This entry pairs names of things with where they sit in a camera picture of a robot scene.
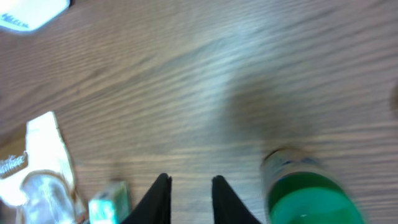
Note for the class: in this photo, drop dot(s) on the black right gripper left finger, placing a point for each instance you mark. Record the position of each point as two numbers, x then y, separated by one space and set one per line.
155 206

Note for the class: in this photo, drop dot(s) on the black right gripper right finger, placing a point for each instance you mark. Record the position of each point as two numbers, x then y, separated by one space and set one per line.
227 206

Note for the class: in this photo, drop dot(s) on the small teal gum pack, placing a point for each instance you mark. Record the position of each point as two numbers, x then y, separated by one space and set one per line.
112 205

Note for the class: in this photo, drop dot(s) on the green lid jar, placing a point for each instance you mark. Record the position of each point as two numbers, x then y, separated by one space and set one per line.
298 189

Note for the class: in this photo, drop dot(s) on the beige snack pouch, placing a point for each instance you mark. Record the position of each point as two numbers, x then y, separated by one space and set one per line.
37 177

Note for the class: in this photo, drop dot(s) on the white barcode scanner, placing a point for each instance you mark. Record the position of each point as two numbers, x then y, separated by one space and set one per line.
26 16

